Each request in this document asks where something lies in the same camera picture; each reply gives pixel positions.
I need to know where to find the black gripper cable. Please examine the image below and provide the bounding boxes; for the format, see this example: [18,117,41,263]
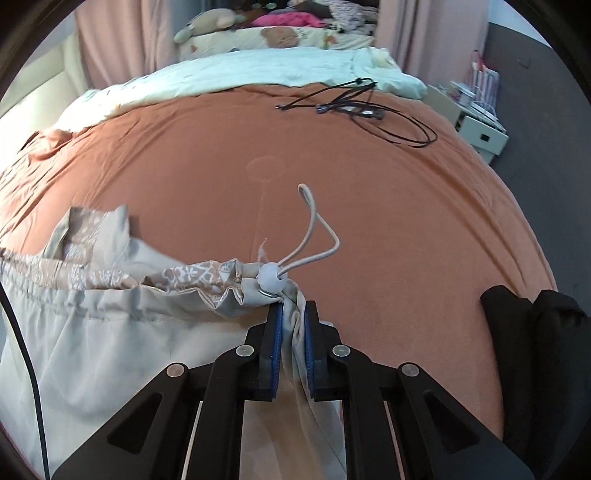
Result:
[0,286,51,480]

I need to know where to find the floral cloth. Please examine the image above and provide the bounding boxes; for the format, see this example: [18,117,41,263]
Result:
[295,0,379,35]

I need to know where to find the black charging cable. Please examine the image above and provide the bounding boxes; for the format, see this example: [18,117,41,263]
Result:
[276,78,438,149]

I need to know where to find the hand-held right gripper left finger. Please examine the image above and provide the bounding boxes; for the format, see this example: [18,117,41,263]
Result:
[51,302,283,480]

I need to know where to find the cream padded headboard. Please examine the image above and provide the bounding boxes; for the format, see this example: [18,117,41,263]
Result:
[0,34,88,121]

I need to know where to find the brown blanket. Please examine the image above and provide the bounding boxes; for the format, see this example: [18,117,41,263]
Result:
[0,80,557,457]

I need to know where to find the light green quilt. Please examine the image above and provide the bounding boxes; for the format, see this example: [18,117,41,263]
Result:
[55,46,428,130]

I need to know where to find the white power strip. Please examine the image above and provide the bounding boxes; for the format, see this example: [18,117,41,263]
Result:
[468,102,499,121]

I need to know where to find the bear print cushion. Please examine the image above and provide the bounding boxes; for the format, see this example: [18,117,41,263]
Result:
[178,25,375,61]

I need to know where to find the beige plush toy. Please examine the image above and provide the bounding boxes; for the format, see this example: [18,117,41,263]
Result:
[174,8,247,44]

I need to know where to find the white nightstand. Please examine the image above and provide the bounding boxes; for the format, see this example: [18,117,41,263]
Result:
[425,83,509,164]

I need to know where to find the beige drawstring trousers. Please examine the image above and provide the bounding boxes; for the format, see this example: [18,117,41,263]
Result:
[0,184,345,480]

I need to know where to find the striped paper bag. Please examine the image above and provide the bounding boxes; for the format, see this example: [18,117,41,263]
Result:
[466,48,502,121]

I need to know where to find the black folded clothes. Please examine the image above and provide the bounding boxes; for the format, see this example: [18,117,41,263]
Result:
[480,285,589,462]

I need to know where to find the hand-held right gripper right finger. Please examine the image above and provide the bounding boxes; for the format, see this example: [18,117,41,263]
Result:
[305,300,539,480]

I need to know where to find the pink cloth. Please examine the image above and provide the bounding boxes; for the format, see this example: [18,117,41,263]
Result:
[252,11,324,28]

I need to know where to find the pink curtain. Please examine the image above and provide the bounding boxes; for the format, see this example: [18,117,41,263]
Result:
[76,0,232,88]
[374,0,490,86]

